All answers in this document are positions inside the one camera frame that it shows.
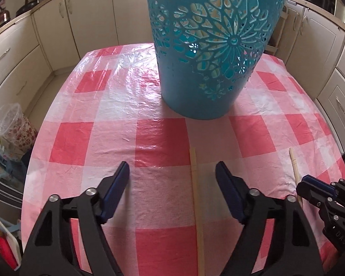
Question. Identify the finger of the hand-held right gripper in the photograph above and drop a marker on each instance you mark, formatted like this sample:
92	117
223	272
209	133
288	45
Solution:
309	192
317	182

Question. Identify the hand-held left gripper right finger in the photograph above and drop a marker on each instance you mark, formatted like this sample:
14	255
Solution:
228	189

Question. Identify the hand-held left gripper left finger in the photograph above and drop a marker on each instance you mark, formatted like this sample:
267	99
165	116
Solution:
116	189

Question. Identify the pale bamboo chopstick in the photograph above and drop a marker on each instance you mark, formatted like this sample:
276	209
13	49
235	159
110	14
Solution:
293	166
197	201

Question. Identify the blue perforated plastic basket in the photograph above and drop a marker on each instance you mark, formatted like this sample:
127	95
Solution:
184	92

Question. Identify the red white checkered tablecloth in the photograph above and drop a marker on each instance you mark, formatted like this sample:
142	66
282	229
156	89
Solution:
103	120

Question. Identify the dark cloth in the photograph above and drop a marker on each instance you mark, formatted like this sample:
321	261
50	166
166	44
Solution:
26	164

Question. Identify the blue plastic rack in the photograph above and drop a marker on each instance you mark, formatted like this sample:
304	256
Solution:
15	227

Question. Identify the floral bin with plastic bag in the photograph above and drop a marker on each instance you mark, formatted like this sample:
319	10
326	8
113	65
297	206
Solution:
20	138

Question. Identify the white board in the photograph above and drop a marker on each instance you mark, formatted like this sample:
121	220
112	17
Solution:
14	244

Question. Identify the colourful plastic bag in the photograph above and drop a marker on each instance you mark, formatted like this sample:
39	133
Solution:
0	158

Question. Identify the red plastic item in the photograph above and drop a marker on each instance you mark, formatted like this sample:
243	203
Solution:
3	250

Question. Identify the cream kitchen cabinet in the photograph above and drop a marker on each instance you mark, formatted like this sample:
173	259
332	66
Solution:
319	49
54	26

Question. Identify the wooden stool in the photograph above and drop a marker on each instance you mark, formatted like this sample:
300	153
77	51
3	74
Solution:
280	31

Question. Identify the black cooking pot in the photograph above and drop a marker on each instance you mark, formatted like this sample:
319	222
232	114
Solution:
27	7

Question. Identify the metal kettle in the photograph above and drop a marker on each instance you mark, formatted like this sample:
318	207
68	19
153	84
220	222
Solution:
1	18

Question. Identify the dark metal frame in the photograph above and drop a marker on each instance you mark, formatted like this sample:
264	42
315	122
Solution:
3	189

